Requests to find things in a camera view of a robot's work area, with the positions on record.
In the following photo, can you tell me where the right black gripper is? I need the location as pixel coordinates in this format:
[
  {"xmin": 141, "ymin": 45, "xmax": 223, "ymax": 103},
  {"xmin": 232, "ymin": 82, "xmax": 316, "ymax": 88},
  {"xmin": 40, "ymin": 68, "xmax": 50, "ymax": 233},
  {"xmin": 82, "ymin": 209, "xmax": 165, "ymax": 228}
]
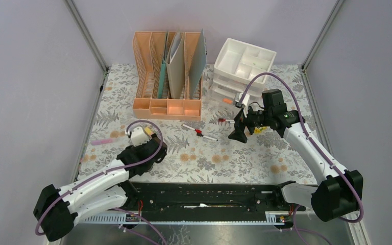
[{"xmin": 228, "ymin": 103, "xmax": 272, "ymax": 143}]

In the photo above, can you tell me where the orange cap grey highlighter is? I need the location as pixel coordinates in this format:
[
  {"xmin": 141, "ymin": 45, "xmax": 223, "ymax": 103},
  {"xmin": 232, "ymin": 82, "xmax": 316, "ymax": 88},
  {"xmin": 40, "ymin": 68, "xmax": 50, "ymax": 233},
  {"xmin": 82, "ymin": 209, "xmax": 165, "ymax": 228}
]
[{"xmin": 222, "ymin": 98, "xmax": 233, "ymax": 105}]

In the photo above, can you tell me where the white plastic drawer unit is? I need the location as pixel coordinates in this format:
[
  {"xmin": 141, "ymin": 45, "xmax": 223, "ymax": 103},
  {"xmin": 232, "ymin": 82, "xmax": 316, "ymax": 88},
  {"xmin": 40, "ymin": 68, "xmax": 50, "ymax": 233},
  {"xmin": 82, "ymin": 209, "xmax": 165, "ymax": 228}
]
[{"xmin": 208, "ymin": 38, "xmax": 277, "ymax": 106}]

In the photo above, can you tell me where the light blue folder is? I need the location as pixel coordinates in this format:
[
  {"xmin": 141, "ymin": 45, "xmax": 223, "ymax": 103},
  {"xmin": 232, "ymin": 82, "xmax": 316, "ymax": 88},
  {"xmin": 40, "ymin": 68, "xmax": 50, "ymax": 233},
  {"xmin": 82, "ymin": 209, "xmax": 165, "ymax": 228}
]
[{"xmin": 188, "ymin": 29, "xmax": 207, "ymax": 99}]

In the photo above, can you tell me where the teal folder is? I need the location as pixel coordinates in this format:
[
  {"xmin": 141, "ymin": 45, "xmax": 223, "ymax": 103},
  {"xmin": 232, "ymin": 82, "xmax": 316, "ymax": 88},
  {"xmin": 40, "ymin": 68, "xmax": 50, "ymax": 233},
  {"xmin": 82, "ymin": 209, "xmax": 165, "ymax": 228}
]
[{"xmin": 157, "ymin": 34, "xmax": 169, "ymax": 100}]

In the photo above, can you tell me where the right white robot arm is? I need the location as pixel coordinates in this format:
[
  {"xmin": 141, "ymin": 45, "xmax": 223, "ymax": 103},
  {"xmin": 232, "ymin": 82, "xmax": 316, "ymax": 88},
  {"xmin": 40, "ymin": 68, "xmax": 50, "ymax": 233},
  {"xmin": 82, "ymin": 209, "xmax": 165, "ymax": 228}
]
[{"xmin": 228, "ymin": 89, "xmax": 363, "ymax": 222}]

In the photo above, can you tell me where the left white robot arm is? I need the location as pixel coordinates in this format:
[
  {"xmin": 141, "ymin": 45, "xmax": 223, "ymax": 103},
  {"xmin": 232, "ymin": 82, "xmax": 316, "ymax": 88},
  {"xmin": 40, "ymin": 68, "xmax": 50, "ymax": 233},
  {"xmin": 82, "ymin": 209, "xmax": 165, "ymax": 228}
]
[{"xmin": 33, "ymin": 134, "xmax": 167, "ymax": 241}]

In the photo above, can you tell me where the floral patterned desk mat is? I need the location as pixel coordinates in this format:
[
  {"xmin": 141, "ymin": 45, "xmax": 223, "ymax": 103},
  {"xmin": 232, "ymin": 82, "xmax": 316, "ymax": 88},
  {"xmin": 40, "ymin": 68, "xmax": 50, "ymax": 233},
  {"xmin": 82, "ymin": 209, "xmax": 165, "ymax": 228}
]
[{"xmin": 77, "ymin": 64, "xmax": 316, "ymax": 184}]

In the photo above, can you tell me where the yellow owl eraser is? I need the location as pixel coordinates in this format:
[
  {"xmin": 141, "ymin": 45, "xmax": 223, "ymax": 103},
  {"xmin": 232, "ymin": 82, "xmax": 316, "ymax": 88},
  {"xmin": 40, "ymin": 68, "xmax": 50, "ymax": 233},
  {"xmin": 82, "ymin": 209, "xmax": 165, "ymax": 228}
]
[{"xmin": 254, "ymin": 127, "xmax": 267, "ymax": 134}]

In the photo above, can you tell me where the red cap marker near drawers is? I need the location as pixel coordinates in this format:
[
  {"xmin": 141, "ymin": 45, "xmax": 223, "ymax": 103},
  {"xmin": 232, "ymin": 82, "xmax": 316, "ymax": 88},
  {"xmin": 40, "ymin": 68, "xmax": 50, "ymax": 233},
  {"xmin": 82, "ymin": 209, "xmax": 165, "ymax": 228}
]
[{"xmin": 218, "ymin": 118, "xmax": 234, "ymax": 123}]

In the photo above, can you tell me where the black cap white marker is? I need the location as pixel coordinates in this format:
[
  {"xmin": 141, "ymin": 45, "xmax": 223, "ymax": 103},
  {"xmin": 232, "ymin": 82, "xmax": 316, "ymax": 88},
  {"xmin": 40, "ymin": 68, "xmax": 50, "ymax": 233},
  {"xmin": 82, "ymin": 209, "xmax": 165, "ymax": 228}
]
[{"xmin": 197, "ymin": 132, "xmax": 218, "ymax": 141}]

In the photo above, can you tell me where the orange plastic file organizer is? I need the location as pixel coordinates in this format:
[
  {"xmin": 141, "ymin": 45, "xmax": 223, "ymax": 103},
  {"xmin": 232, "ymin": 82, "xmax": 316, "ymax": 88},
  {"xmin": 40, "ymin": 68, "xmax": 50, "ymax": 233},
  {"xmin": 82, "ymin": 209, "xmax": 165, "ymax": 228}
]
[{"xmin": 132, "ymin": 30, "xmax": 207, "ymax": 120}]

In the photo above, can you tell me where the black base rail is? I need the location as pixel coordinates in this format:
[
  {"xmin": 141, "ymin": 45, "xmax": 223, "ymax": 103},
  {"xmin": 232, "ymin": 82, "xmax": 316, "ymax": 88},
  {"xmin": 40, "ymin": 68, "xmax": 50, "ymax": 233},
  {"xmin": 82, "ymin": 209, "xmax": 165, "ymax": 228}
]
[{"xmin": 121, "ymin": 181, "xmax": 298, "ymax": 223}]

